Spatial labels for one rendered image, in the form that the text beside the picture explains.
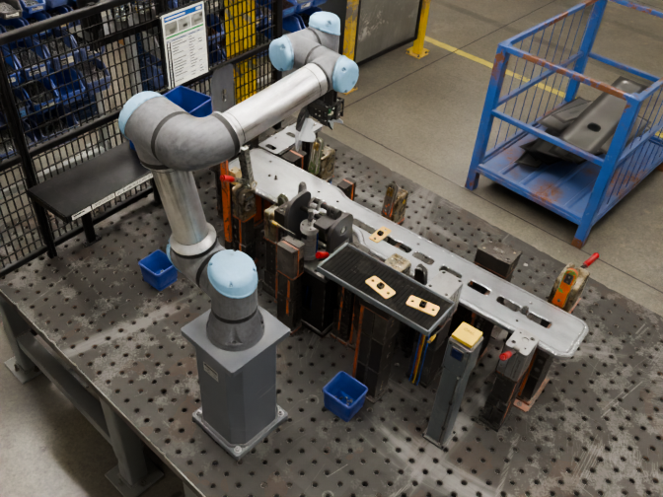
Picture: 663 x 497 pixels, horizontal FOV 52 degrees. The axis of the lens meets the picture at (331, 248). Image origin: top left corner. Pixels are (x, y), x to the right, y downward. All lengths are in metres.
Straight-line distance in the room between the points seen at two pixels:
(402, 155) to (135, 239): 2.27
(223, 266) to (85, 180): 0.97
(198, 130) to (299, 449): 1.06
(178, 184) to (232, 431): 0.77
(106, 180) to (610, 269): 2.71
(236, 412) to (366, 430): 0.42
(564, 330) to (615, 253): 2.06
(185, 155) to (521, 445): 1.35
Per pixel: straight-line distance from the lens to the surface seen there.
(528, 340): 1.95
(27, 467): 3.00
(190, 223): 1.62
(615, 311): 2.69
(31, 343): 3.08
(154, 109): 1.43
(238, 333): 1.72
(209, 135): 1.36
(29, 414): 3.15
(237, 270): 1.63
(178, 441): 2.09
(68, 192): 2.45
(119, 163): 2.55
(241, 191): 2.33
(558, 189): 4.20
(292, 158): 2.62
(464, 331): 1.78
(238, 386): 1.81
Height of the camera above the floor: 2.44
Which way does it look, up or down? 41 degrees down
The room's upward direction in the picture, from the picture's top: 5 degrees clockwise
